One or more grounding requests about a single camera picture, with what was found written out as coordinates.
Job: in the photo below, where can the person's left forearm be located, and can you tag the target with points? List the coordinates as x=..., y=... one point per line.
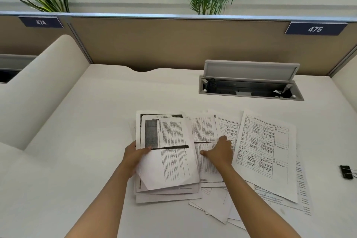
x=103, y=204

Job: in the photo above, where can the person's right forearm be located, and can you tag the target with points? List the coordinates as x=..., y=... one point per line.
x=251, y=201

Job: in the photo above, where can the white curved side divider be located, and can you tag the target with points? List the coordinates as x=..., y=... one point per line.
x=47, y=87
x=345, y=76

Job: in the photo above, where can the text-printed paper sheet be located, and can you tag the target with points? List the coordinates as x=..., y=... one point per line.
x=202, y=131

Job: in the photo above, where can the person's left thumb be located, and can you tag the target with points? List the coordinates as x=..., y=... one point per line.
x=145, y=149

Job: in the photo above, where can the beige desk partition panel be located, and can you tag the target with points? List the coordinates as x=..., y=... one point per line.
x=181, y=45
x=16, y=38

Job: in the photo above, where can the dark-banded printed sheet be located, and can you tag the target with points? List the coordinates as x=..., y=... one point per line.
x=173, y=162

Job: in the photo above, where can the grey partition post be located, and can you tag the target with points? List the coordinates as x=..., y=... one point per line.
x=79, y=39

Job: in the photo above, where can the person's right hand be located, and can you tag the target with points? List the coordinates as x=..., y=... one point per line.
x=221, y=154

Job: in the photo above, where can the black binder clip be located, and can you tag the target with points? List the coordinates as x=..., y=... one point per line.
x=345, y=171

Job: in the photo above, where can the paper sheet with printed table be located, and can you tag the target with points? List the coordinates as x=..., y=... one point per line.
x=267, y=148

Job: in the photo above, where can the pile of loose papers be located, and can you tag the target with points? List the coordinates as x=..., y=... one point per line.
x=212, y=204

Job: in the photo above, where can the person's right thumb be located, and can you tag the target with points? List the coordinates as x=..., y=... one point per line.
x=207, y=153

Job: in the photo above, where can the person's left hand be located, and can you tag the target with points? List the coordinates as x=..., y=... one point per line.
x=130, y=158

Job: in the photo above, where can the blue number sign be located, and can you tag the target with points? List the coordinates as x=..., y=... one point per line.
x=315, y=28
x=41, y=22

